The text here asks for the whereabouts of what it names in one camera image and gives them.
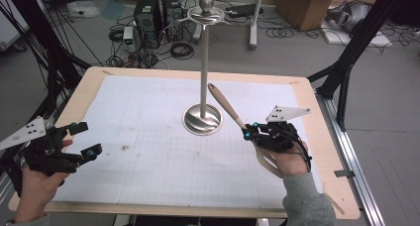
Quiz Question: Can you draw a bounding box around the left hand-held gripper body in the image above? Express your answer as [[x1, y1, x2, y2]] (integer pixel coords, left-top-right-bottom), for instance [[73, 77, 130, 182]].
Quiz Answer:
[[0, 116, 83, 177]]

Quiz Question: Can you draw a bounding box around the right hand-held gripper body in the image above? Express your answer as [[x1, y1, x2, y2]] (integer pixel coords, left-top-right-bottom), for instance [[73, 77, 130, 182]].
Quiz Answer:
[[250, 105, 312, 155]]

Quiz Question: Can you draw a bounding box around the beige slotted spatula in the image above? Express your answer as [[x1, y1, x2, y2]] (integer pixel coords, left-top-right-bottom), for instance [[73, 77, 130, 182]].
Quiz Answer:
[[207, 82, 285, 179]]

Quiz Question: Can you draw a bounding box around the silver metal utensil stand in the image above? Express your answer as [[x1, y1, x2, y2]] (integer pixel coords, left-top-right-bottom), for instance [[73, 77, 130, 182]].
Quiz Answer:
[[176, 0, 231, 137]]

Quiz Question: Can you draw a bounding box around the person's right hand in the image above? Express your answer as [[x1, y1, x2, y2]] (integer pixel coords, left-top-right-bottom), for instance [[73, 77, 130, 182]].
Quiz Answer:
[[257, 141, 312, 178]]

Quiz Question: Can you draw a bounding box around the person's left hand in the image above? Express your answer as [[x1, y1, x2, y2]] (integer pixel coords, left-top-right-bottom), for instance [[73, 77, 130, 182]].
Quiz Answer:
[[13, 139, 74, 224]]

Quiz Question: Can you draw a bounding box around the white grid mat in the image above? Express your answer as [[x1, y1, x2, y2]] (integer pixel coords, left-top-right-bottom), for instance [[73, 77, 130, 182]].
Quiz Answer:
[[52, 74, 325, 210]]

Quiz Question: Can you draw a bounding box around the white stand leg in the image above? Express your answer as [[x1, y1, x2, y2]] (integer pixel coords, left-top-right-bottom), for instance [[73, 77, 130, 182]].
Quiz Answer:
[[249, 0, 265, 52]]

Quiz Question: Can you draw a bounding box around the white power supply box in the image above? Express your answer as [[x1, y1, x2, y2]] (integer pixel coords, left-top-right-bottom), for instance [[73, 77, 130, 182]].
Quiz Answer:
[[122, 26, 136, 53]]

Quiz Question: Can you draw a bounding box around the flat black device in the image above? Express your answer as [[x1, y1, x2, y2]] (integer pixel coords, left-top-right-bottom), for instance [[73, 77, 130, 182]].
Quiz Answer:
[[225, 3, 264, 19]]

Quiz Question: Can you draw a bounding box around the clear plastic bag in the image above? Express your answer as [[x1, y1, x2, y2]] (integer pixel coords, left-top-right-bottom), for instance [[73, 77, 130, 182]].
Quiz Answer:
[[66, 0, 100, 19]]

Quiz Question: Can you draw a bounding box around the brown cardboard box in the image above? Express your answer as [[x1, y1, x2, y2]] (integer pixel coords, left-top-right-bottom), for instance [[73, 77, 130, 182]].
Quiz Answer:
[[274, 0, 347, 33]]

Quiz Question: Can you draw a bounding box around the large black computer tower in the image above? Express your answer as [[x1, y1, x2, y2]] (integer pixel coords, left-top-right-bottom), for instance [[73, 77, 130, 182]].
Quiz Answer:
[[133, 0, 163, 50]]

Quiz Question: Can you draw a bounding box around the white flat board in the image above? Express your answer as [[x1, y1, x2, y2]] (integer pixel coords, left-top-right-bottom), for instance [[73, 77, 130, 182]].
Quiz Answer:
[[321, 29, 393, 49]]

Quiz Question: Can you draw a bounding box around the slim black computer tower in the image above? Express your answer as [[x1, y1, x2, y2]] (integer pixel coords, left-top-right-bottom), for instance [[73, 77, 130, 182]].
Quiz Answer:
[[160, 0, 184, 43]]

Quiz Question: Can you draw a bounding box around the grey bag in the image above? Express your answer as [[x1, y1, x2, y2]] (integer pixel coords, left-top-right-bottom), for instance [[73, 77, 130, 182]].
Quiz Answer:
[[324, 0, 373, 34]]

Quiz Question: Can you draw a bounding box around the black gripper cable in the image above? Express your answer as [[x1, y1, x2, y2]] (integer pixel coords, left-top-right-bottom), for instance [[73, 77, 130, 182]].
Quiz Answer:
[[291, 132, 313, 173]]

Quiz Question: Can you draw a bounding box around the black metal frame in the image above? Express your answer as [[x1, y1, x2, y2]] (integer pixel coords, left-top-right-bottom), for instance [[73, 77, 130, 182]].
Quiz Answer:
[[306, 0, 411, 133], [0, 0, 92, 197]]

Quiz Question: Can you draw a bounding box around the grey metal bracket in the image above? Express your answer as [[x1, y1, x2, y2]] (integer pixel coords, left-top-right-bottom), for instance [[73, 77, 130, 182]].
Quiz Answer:
[[333, 169, 357, 179]]

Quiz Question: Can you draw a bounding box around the thin looped black cable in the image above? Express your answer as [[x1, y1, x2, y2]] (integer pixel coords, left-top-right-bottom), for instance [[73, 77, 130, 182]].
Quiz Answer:
[[264, 26, 295, 40]]

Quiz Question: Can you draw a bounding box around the aluminium rail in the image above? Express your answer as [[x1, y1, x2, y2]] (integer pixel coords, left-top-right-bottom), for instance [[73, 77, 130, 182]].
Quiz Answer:
[[314, 92, 387, 226]]

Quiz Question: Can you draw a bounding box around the coiled black cable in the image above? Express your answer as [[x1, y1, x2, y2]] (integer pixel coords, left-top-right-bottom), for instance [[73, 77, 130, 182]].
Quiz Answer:
[[169, 41, 195, 60]]

